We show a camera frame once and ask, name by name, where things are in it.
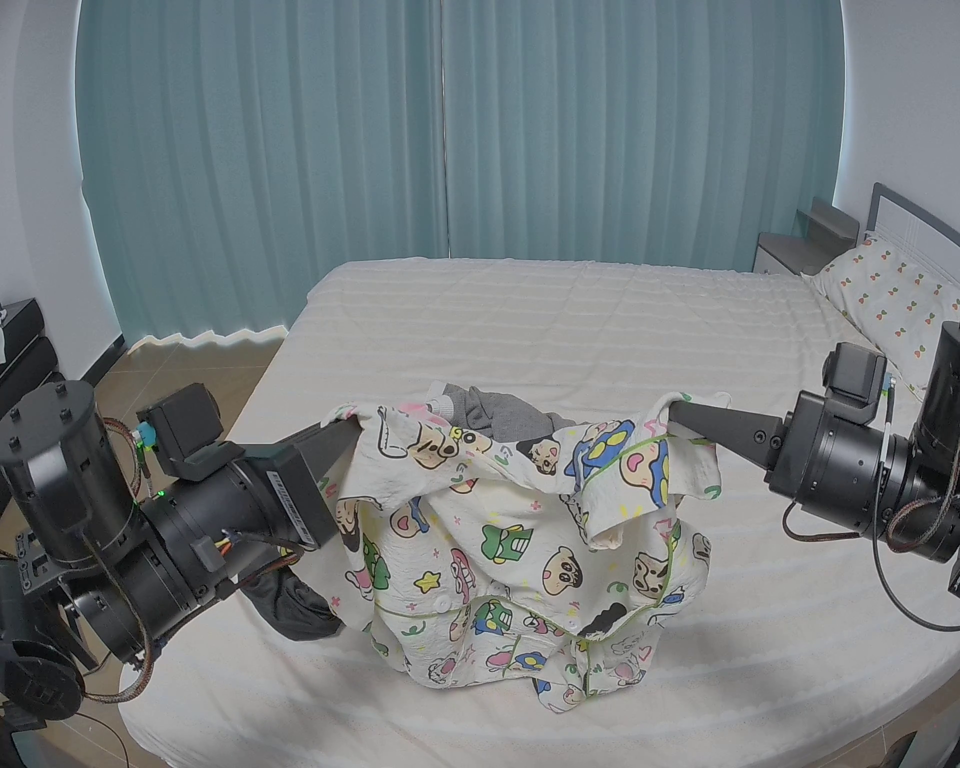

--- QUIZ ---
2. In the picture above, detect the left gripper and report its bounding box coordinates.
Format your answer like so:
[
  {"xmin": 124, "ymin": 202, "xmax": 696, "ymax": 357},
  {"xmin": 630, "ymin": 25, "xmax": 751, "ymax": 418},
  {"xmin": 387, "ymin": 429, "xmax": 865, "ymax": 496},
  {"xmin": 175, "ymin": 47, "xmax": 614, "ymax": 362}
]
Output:
[{"xmin": 138, "ymin": 418, "xmax": 366, "ymax": 610}]

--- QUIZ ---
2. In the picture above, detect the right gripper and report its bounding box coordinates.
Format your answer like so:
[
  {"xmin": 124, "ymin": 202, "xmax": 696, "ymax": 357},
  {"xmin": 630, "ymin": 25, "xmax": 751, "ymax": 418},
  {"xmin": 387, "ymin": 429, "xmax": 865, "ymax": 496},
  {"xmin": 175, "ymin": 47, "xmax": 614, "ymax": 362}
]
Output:
[{"xmin": 666, "ymin": 390, "xmax": 901, "ymax": 538}]

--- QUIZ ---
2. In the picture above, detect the white printed pyjama top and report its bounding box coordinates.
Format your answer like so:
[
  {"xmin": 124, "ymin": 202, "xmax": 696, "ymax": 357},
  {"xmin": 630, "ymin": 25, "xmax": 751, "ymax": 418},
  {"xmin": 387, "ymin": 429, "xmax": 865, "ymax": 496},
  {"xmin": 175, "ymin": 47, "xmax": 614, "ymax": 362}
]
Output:
[{"xmin": 330, "ymin": 390, "xmax": 735, "ymax": 715}]

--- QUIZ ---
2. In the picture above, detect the black garment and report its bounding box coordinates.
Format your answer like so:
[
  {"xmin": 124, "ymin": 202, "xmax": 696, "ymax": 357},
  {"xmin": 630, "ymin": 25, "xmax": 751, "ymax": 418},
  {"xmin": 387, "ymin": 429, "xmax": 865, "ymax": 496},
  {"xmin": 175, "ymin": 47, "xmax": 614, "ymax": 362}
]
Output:
[{"xmin": 238, "ymin": 564, "xmax": 350, "ymax": 643}]

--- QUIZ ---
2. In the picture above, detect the grey garment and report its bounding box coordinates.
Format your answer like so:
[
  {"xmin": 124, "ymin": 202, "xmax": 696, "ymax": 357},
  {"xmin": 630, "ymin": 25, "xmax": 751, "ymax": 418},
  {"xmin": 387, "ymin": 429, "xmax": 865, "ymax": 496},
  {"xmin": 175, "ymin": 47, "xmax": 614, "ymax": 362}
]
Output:
[{"xmin": 426, "ymin": 381, "xmax": 573, "ymax": 451}]

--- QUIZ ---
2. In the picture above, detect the grey bedside table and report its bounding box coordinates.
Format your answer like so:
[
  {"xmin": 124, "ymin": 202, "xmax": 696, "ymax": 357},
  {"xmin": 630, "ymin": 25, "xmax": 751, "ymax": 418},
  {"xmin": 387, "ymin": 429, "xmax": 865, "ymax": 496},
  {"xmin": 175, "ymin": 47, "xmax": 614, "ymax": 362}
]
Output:
[{"xmin": 753, "ymin": 196, "xmax": 861, "ymax": 279}]

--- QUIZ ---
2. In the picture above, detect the white printed pillow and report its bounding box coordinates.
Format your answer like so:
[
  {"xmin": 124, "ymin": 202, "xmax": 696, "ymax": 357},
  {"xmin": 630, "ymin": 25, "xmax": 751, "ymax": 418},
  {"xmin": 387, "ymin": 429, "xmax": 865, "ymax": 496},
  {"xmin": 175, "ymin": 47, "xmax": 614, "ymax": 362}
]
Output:
[{"xmin": 801, "ymin": 231, "xmax": 960, "ymax": 402}]

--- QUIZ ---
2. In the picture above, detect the bed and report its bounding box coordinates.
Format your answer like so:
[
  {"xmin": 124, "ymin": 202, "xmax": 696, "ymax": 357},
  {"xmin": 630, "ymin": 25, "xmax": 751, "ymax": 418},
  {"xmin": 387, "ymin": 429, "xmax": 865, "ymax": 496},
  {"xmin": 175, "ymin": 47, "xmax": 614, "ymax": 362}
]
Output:
[{"xmin": 118, "ymin": 182, "xmax": 960, "ymax": 768}]

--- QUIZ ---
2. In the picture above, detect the blue-green curtain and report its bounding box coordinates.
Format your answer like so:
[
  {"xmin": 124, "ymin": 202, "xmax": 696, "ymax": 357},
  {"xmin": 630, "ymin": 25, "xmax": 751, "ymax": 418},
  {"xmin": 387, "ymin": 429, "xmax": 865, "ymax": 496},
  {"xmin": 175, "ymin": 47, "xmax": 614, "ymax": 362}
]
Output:
[{"xmin": 75, "ymin": 0, "xmax": 852, "ymax": 354}]

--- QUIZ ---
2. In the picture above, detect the dark grey chest of drawers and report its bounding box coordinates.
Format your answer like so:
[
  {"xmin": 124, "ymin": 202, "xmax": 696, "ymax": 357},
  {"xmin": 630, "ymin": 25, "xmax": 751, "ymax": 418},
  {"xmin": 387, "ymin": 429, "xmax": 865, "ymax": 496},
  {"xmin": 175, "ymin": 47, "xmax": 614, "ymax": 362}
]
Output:
[{"xmin": 0, "ymin": 298, "xmax": 63, "ymax": 412}]

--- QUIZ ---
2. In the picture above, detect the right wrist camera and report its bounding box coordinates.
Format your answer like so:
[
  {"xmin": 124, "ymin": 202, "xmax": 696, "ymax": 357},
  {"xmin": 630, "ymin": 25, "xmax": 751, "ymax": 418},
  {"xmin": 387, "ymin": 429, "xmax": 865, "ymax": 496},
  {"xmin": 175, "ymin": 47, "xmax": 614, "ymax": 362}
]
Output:
[{"xmin": 821, "ymin": 342, "xmax": 897, "ymax": 430}]

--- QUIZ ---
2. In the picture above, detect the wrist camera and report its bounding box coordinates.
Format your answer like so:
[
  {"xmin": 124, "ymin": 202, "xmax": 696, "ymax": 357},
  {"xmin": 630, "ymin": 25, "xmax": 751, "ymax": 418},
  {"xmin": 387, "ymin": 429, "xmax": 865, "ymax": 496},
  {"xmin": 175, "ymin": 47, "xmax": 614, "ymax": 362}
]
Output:
[
  {"xmin": 821, "ymin": 342, "xmax": 897, "ymax": 430},
  {"xmin": 135, "ymin": 384, "xmax": 247, "ymax": 483}
]

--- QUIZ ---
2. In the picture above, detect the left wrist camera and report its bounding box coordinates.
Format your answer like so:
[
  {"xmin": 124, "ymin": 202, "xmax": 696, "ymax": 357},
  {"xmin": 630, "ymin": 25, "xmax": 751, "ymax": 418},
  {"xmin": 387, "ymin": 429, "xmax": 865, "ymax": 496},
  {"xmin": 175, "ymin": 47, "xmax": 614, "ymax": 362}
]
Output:
[{"xmin": 135, "ymin": 384, "xmax": 247, "ymax": 483}]

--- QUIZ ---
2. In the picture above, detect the black cable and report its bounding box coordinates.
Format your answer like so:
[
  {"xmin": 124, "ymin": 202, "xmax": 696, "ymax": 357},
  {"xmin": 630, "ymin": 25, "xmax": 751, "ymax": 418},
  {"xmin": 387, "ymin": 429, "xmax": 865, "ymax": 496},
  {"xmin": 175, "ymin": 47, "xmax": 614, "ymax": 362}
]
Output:
[{"xmin": 872, "ymin": 536, "xmax": 960, "ymax": 633}]

